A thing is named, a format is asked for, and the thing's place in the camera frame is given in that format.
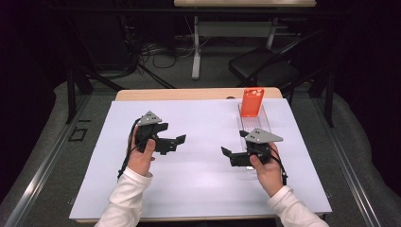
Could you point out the clear plastic storage bin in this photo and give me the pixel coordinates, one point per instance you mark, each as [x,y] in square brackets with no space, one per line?
[257,123]

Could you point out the black metal stand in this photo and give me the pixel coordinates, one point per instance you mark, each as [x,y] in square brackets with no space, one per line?
[72,94]

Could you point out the orange phone case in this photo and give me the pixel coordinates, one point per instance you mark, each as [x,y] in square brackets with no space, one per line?
[252,102]

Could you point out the person's right hand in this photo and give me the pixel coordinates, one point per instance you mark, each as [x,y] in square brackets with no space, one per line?
[271,176]

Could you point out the aluminium floor rail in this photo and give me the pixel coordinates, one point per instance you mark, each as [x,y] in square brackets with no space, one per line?
[350,176]
[41,170]

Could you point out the black folding chair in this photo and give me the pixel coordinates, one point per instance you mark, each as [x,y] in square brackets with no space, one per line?
[268,67]

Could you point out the person's left hand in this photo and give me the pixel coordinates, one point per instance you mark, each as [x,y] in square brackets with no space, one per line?
[140,162]

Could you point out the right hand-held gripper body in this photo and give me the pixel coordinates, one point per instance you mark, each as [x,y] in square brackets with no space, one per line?
[260,138]

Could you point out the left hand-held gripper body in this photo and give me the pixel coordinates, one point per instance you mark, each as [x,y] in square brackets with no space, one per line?
[148,132]

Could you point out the wooden desk with white legs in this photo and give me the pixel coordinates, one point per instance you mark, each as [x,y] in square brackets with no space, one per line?
[242,3]

